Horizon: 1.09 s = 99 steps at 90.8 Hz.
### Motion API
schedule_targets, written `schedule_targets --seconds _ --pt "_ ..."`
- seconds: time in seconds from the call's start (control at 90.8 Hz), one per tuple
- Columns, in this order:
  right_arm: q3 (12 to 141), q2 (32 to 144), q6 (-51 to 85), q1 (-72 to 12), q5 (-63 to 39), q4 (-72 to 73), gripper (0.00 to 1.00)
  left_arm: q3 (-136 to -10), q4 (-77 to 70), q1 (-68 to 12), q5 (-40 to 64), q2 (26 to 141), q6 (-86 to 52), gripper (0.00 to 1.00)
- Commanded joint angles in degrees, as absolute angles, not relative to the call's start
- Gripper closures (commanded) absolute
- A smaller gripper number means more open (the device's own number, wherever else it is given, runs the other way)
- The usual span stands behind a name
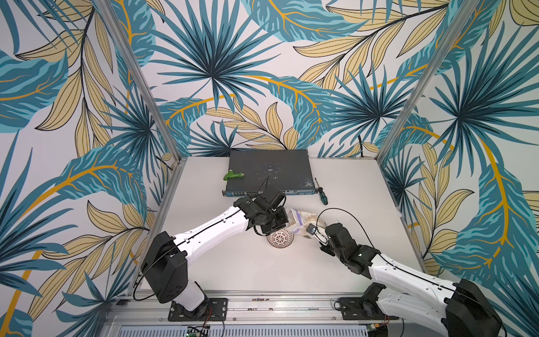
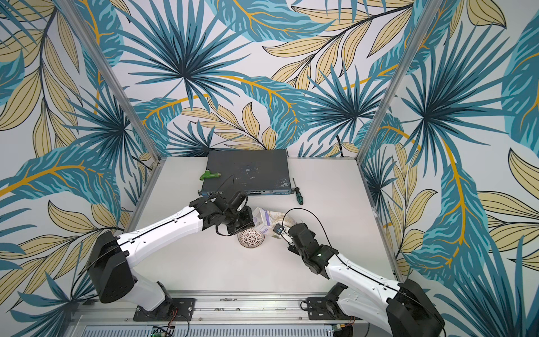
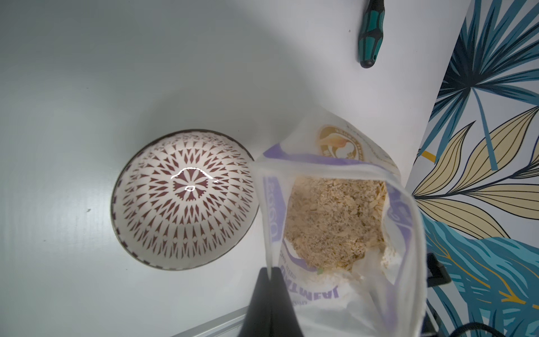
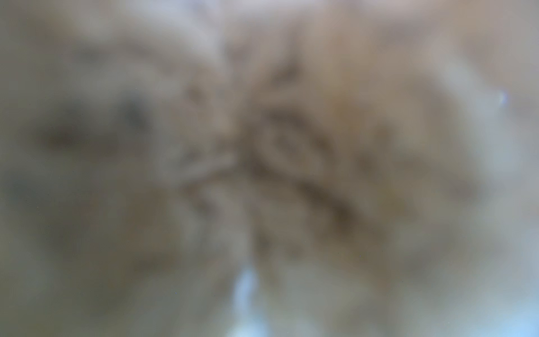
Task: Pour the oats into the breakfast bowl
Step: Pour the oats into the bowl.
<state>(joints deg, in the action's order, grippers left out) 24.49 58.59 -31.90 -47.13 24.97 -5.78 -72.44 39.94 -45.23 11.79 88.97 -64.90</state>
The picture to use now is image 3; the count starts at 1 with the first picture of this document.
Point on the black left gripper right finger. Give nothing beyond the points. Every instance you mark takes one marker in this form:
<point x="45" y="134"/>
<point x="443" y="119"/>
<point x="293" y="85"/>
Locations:
<point x="284" y="322"/>

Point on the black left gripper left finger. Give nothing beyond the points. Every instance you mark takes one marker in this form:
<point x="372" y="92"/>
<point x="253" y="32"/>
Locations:
<point x="257" y="322"/>

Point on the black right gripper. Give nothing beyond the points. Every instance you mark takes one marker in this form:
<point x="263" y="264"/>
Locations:
<point x="437" y="276"/>

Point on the oatmeal bag white purple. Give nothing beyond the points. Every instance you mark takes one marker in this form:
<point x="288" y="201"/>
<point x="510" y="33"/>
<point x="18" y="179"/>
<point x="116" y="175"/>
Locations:
<point x="342" y="232"/>

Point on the white red patterned bowl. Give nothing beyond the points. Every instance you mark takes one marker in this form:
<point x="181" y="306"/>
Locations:
<point x="184" y="200"/>

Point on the green black screwdriver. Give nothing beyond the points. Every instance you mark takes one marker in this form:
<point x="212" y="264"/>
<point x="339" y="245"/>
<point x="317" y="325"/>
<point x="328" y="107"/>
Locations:
<point x="371" y="33"/>

